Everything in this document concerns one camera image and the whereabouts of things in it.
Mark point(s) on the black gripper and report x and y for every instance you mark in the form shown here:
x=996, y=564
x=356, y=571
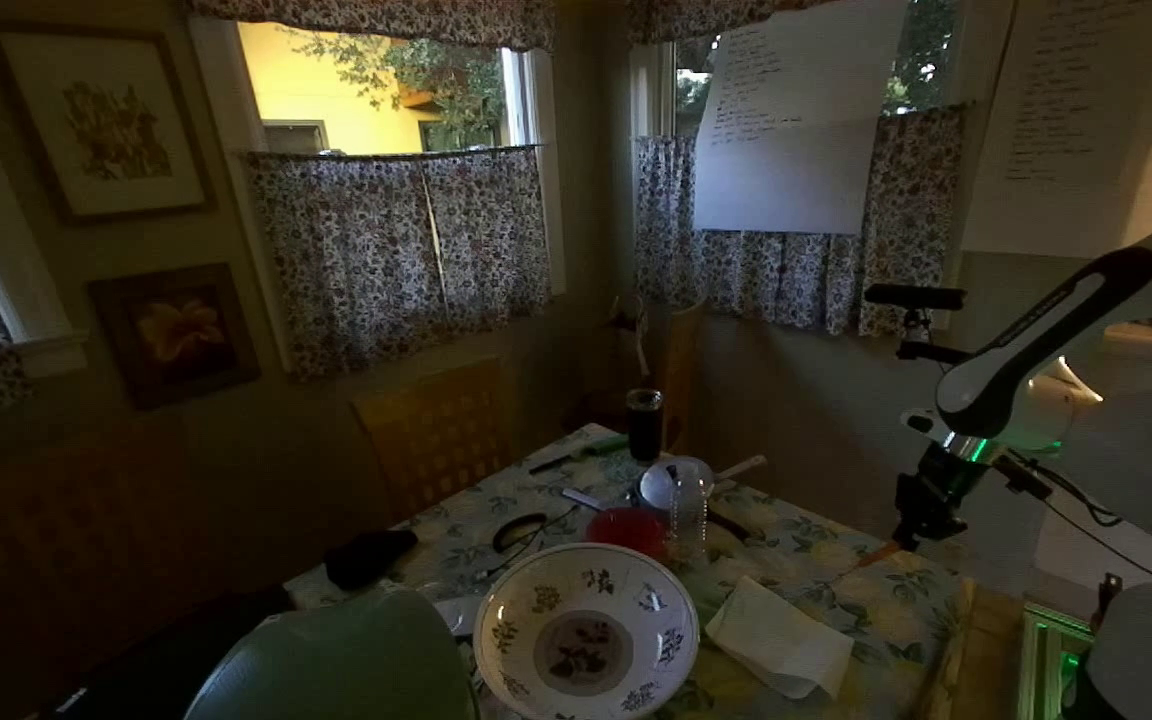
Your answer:
x=944, y=472

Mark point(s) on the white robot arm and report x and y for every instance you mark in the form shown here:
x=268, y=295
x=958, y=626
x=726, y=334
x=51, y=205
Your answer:
x=982, y=391

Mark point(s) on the white paper napkin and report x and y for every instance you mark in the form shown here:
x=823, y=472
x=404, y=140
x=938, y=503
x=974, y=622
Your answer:
x=776, y=640

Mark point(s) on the silver pot with lid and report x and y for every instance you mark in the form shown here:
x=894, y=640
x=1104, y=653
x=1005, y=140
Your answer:
x=681, y=491

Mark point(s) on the red plastic bowl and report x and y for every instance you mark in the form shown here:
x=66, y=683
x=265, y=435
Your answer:
x=637, y=531

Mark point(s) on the dark drinking glass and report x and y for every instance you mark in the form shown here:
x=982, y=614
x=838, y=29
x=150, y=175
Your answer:
x=644, y=423

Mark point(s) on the white floral ceramic bowl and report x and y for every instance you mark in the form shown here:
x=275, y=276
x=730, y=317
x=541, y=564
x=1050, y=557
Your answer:
x=587, y=635

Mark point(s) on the black scissors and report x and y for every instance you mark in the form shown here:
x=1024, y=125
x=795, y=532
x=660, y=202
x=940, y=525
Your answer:
x=524, y=532

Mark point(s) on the black cloth pouch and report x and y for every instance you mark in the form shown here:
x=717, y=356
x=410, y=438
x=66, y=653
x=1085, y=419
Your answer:
x=367, y=557

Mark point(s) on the green white chair back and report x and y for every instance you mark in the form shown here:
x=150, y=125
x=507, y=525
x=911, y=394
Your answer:
x=374, y=658

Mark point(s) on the floral window curtain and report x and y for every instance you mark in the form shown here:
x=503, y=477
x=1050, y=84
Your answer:
x=396, y=253

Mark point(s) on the dark framed picture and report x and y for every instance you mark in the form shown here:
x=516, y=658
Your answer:
x=173, y=334

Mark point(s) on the framed floral picture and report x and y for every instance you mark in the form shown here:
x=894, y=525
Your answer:
x=104, y=117

